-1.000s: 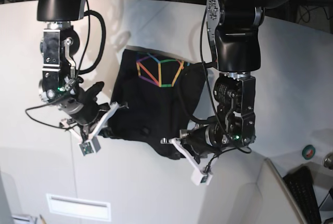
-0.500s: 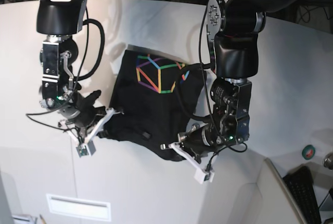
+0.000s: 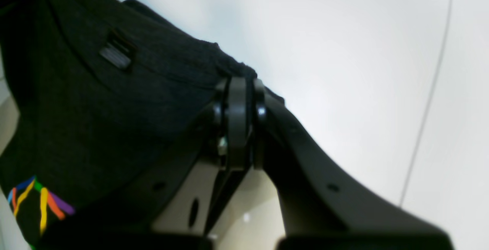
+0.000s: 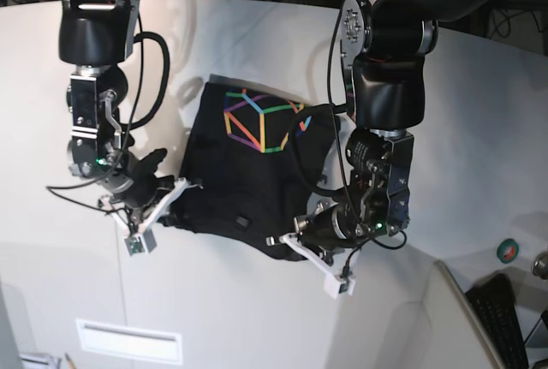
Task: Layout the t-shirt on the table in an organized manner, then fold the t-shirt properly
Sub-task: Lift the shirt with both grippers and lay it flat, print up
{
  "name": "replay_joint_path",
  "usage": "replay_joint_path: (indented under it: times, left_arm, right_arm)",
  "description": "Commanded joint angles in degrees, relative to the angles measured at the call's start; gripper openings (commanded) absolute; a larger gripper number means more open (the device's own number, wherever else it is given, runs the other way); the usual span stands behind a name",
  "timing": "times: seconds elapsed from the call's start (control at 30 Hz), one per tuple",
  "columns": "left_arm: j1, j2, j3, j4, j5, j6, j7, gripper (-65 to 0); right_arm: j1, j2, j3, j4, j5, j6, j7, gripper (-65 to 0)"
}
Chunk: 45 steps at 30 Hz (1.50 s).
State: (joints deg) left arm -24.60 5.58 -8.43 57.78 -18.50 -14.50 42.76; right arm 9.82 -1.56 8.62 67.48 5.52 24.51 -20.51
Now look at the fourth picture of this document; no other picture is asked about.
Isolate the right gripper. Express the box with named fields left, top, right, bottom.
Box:
left=102, top=148, right=203, bottom=219

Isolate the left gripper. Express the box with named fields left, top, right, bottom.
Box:
left=265, top=200, right=371, bottom=265

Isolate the black t-shirt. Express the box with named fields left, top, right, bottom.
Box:
left=160, top=82, right=312, bottom=261

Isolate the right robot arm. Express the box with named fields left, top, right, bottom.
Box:
left=58, top=0, right=176, bottom=221

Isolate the white divider panel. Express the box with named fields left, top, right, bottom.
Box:
left=423, top=260, right=505, bottom=368

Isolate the black keyboard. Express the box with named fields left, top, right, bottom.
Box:
left=465, top=273, right=529, bottom=369

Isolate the green tape roll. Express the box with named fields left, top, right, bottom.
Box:
left=496, top=238, right=520, bottom=264

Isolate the silver metal knob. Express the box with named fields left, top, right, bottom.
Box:
left=531, top=251, right=548, bottom=281

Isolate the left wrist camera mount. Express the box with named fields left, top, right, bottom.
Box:
left=278, top=233, right=356, bottom=299

